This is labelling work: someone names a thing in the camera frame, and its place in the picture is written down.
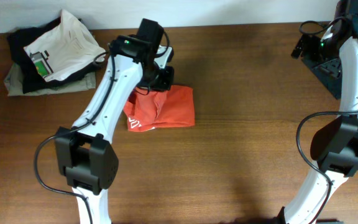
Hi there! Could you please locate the orange soccer t-shirt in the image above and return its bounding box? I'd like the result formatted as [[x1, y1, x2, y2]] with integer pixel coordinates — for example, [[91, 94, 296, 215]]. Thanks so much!
[[124, 85, 195, 133]]

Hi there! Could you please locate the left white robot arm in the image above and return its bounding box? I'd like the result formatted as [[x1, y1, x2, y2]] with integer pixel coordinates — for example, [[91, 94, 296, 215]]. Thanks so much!
[[54, 35, 174, 223]]

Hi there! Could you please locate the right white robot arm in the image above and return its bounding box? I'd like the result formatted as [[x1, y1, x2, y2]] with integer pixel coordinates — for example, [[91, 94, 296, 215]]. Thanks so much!
[[275, 14, 358, 223]]

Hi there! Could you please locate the dark navy t-shirt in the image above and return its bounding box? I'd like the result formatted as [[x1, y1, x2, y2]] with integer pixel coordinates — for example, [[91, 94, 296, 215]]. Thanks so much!
[[301, 46, 358, 222]]

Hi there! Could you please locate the white folded t-shirt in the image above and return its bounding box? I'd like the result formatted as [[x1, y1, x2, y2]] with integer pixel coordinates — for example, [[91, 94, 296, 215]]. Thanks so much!
[[23, 9, 104, 82]]

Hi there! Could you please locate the black folded garment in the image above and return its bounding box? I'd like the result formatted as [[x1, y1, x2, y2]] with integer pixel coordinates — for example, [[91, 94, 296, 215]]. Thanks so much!
[[7, 18, 96, 95]]

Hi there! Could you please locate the beige folded garment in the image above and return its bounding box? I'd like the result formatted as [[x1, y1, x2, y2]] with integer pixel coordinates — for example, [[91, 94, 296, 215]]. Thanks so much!
[[4, 63, 96, 96]]

